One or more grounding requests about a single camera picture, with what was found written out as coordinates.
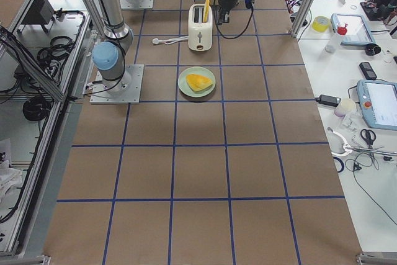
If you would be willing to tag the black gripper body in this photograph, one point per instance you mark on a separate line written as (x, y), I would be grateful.
(225, 3)

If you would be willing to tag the white two-slot toaster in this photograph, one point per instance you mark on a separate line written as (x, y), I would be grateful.
(200, 32)

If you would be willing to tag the bread slice in toaster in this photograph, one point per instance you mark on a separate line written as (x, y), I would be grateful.
(205, 11)

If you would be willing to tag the pale green round plate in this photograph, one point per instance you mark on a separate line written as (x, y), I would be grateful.
(184, 87)

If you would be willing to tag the triangular golden bread bun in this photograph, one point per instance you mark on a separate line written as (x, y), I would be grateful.
(198, 82)

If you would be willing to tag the yellow tape roll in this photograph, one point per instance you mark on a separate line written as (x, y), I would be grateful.
(320, 24)

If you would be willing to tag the clear bottle red cap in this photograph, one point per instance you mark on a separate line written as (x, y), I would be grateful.
(336, 40)

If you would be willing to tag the upper teach pendant tablet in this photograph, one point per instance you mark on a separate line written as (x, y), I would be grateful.
(358, 31)

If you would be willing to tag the teach pendant tablet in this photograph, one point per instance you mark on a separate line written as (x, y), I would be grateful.
(358, 31)
(378, 103)

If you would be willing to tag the black power adapter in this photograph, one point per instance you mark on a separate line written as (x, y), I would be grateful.
(328, 100)

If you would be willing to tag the black phone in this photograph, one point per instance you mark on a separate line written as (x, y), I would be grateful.
(367, 71)

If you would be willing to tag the white cup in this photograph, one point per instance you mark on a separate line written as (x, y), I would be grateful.
(344, 107)

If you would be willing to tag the lower teach pendant tablet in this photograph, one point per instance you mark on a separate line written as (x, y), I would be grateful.
(378, 103)

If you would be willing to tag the black scissors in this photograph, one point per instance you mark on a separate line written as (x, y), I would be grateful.
(368, 136)

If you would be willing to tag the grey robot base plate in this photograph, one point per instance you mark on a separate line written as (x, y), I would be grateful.
(126, 91)

